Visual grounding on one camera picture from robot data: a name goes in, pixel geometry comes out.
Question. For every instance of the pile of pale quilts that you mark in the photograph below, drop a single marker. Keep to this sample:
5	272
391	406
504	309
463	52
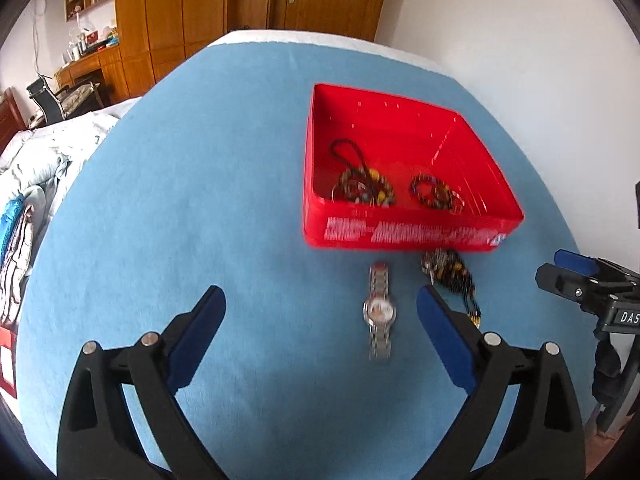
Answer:
55	155

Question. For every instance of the wooden desk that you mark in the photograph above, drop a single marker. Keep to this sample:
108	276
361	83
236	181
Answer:
95	72

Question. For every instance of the blue satin cloth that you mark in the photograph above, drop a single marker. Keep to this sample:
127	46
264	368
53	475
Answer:
10	225

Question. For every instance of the thin silver bangle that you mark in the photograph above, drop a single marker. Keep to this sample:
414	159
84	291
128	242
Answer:
456	201

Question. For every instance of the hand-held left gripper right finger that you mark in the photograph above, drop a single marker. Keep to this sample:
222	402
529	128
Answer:
445	337

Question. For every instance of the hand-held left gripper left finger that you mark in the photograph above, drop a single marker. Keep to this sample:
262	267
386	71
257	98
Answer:
195	337

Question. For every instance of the dark red bed headboard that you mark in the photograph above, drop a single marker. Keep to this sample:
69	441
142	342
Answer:
10	117

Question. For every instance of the silver wristwatch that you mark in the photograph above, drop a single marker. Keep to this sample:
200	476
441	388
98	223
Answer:
379	310

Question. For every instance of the dark beaded tassel pendant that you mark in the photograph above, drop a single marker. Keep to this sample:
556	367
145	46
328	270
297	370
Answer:
450	270

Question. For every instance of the black office chair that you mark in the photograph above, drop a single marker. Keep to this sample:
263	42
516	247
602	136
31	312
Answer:
47	102

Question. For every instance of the red cardboard box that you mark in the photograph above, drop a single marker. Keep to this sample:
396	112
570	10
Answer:
7	360

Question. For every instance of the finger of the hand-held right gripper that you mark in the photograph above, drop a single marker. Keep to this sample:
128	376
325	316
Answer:
575	261
560	280

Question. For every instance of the wooden wardrobe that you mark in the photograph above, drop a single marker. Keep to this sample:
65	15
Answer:
175	10

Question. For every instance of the blue tablecloth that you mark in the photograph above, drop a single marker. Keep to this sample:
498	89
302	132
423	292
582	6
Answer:
200	200

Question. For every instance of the red tin box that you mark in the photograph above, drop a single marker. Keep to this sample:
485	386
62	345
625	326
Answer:
380	120

